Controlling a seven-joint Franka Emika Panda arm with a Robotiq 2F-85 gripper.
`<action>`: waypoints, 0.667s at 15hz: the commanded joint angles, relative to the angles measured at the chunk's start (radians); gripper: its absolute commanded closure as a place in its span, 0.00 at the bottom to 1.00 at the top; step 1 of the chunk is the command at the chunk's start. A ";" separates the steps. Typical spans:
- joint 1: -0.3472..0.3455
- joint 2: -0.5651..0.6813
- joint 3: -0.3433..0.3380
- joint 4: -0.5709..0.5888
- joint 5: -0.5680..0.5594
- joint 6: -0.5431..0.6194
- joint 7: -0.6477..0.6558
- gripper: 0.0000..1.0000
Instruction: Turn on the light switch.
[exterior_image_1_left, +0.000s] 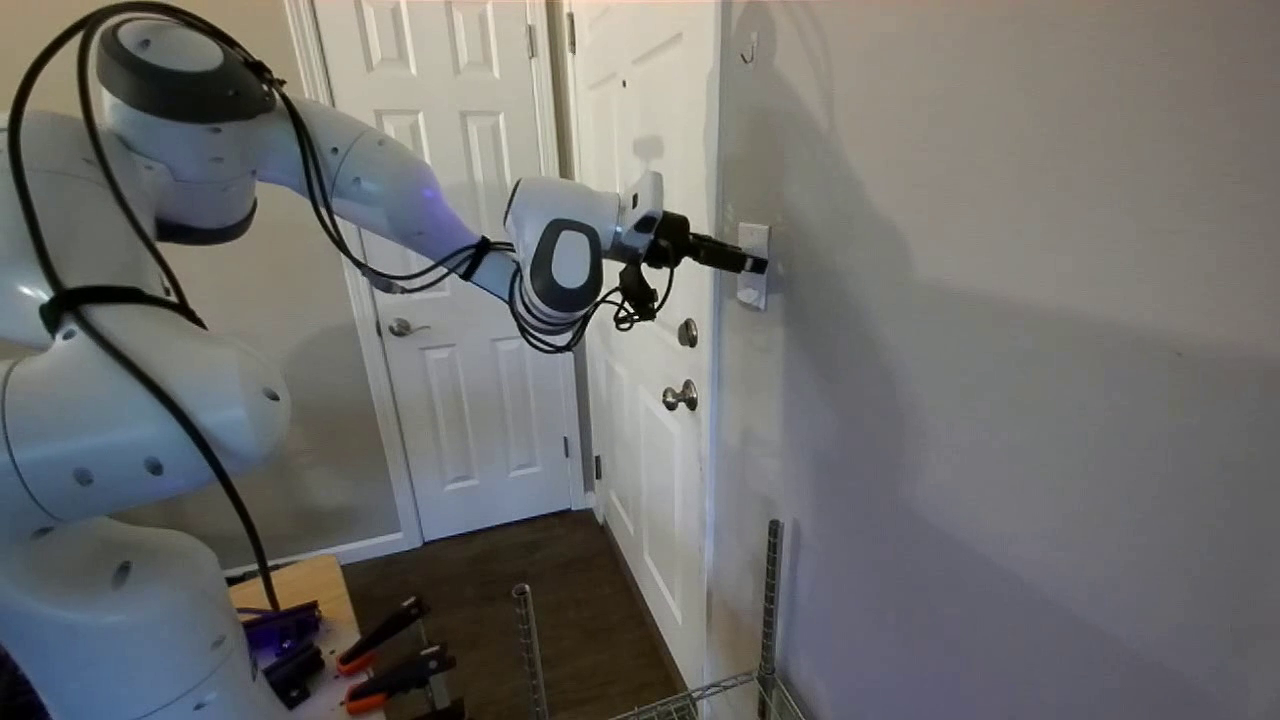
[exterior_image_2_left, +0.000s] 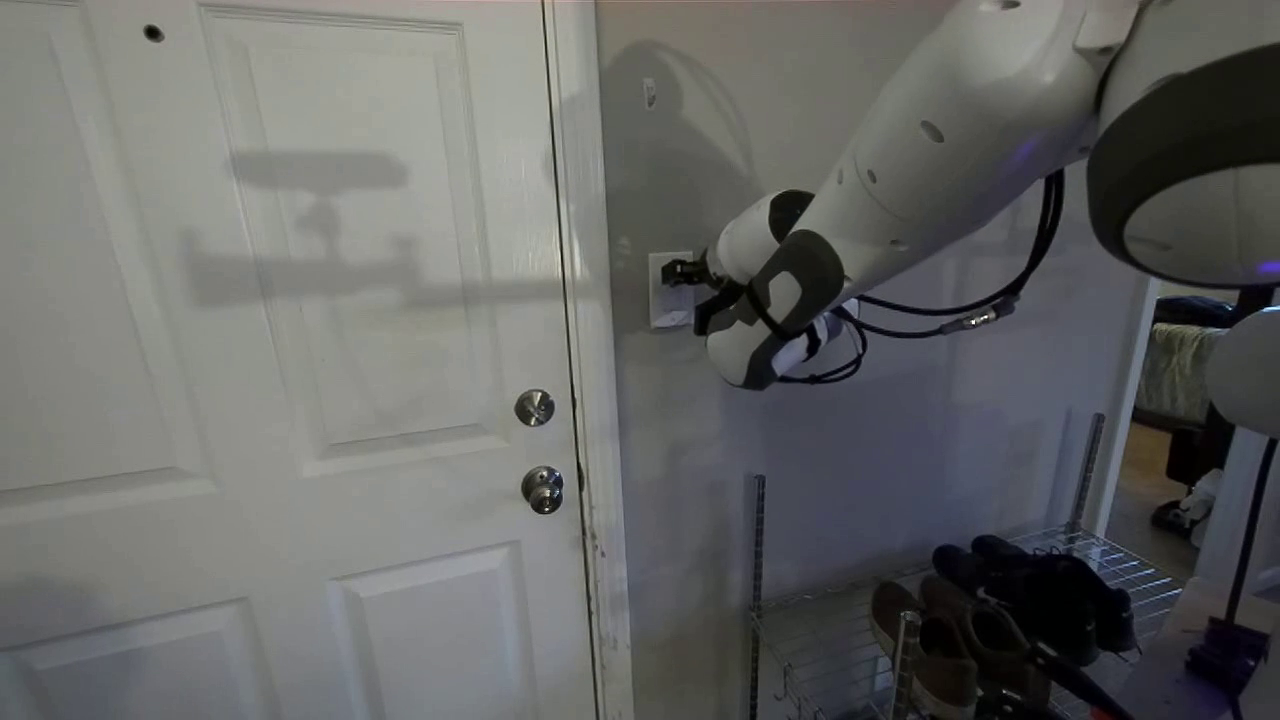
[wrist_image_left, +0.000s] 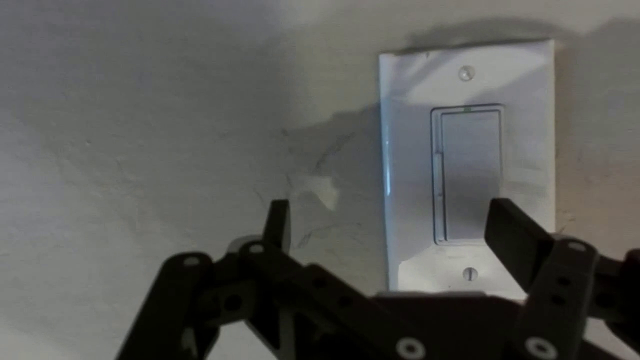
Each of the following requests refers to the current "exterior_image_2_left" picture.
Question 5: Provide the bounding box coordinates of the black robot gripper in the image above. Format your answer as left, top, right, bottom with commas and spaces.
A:
659, 250, 760, 338

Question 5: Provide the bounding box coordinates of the white light switch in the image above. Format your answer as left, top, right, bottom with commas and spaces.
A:
642, 248, 711, 335

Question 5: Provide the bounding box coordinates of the silver deadbolt lock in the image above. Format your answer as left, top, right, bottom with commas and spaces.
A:
512, 382, 559, 430

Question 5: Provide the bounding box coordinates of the silver door knob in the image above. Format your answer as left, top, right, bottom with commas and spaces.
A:
515, 462, 566, 521

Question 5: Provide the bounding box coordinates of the white panel door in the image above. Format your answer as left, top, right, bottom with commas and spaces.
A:
0, 0, 599, 720

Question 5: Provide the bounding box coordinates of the brown shoe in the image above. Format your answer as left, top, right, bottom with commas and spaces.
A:
867, 577, 984, 720
917, 568, 1059, 711

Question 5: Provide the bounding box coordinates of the bed with dark pillow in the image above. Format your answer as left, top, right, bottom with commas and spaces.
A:
1132, 290, 1235, 430

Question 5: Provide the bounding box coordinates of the black stand pole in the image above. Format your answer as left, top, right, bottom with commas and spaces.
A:
1226, 436, 1280, 631

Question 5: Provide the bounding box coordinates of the purple stand base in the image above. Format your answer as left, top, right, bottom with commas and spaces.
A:
1184, 610, 1272, 699

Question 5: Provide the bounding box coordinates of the white door frame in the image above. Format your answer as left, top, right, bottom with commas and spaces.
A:
534, 0, 638, 720

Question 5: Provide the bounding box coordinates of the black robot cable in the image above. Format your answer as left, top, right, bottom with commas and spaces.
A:
773, 162, 1070, 391

